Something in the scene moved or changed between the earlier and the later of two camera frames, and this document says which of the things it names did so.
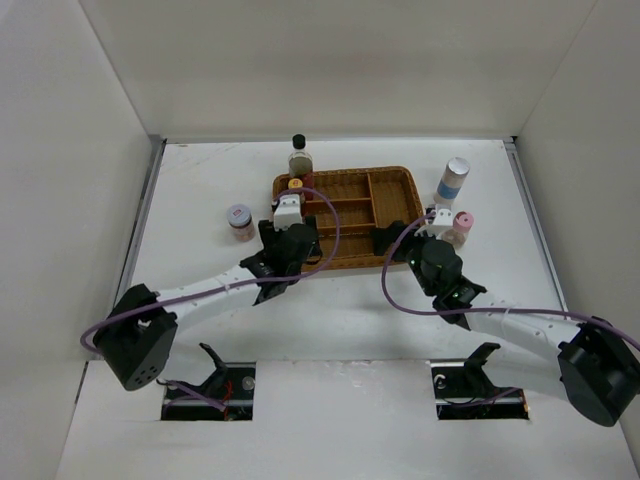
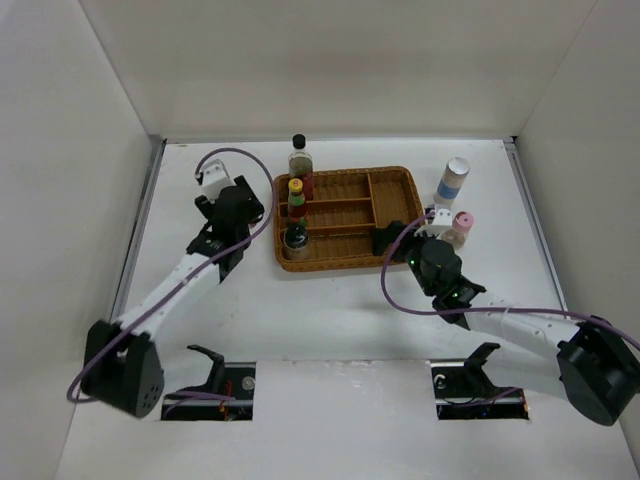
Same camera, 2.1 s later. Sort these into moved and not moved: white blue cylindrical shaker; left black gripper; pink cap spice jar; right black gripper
Moved: left black gripper
Not moved: right black gripper; white blue cylindrical shaker; pink cap spice jar
